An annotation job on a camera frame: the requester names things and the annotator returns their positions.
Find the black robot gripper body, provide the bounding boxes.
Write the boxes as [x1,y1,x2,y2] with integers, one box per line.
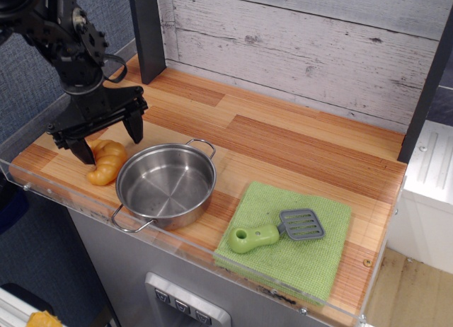
[47,85,148,149]

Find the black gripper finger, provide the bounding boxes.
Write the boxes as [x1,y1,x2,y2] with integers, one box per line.
[122,114,143,144]
[69,138,96,165]

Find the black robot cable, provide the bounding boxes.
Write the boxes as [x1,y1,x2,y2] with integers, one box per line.
[102,53,128,84]

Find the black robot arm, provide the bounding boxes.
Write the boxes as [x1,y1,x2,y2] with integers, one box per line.
[1,0,148,164]

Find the dark vertical post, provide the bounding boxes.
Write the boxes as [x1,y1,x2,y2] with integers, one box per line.
[397,7,452,164]
[130,0,166,84]

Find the green woven cloth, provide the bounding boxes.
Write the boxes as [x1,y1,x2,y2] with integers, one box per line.
[214,182,352,306]

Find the yellow black object bottom left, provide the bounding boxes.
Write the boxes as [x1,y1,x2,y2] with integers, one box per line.
[1,283,64,326]

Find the white aluminium side unit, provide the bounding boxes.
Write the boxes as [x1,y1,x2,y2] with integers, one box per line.
[387,120,452,273]

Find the orange plastic croissant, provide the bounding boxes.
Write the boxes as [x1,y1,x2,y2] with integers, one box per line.
[86,139,127,186]

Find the stainless steel pot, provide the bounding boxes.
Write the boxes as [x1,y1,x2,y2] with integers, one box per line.
[111,139,217,233]

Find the dark left vertical post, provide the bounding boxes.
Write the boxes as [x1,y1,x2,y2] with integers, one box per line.
[130,0,166,84]

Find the green grey toy spatula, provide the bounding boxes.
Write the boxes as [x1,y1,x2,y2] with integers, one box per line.
[227,209,325,254]

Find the silver dispenser button panel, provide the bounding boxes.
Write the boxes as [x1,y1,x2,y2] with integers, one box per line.
[145,272,231,327]

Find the clear acrylic guard rail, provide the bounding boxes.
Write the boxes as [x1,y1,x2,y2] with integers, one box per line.
[0,38,408,327]

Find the dark right vertical post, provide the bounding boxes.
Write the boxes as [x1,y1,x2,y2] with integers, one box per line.
[397,7,452,164]

